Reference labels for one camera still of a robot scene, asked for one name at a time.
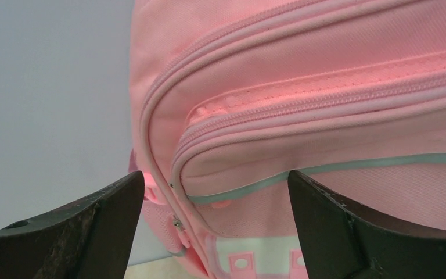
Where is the pink student backpack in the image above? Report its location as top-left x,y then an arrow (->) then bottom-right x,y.
130,1 -> 446,278

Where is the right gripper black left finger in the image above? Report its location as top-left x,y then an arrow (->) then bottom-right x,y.
0,171 -> 145,278

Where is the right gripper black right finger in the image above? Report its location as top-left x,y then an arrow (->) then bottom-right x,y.
287,170 -> 446,278

